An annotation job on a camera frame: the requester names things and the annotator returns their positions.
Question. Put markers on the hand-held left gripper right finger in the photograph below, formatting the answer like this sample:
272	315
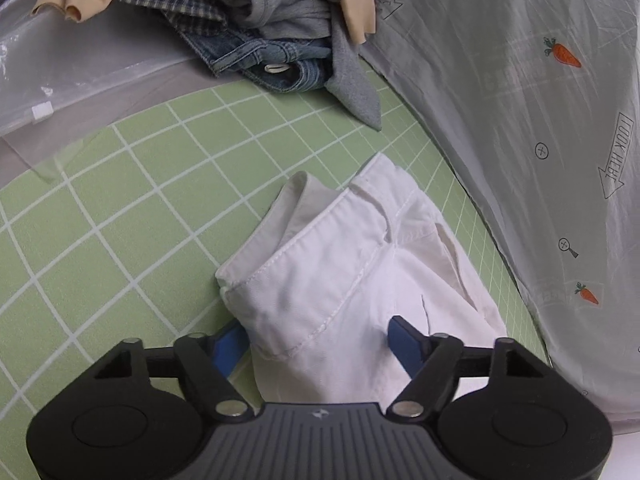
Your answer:
403	345

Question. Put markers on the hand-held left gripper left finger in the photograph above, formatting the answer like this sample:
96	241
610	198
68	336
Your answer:
228	345

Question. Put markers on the white pants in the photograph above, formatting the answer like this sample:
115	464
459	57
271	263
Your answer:
340	270

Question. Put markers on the pile of clothes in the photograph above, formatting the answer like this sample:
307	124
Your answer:
295	15

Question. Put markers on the green grid cutting mat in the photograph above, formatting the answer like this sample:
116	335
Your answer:
125	200

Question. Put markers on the blue denim jeans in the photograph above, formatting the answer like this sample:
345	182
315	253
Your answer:
250	52

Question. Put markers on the clear plastic bag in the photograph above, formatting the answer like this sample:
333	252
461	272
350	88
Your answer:
75	70

